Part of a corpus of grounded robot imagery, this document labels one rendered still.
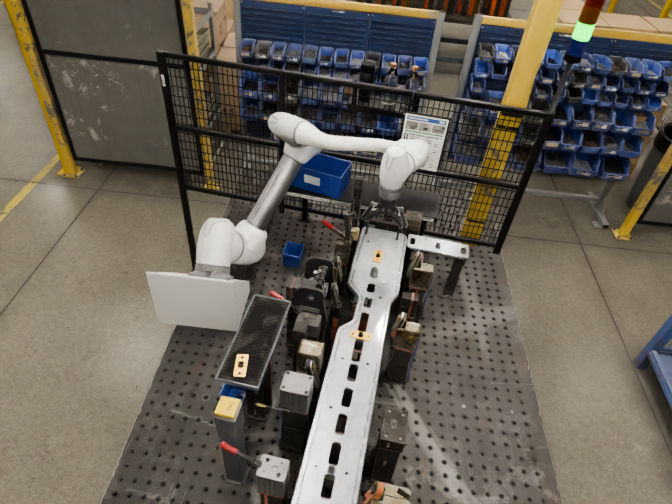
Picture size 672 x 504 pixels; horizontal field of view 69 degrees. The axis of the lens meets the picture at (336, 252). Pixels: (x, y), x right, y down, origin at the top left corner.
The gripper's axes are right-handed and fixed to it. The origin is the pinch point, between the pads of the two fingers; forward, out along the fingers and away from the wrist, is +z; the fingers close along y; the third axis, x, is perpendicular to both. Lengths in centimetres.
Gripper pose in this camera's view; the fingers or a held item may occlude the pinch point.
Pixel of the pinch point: (382, 233)
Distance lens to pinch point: 214.5
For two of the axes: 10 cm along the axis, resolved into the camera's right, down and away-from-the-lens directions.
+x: -2.1, 6.5, -7.4
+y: -9.8, -1.9, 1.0
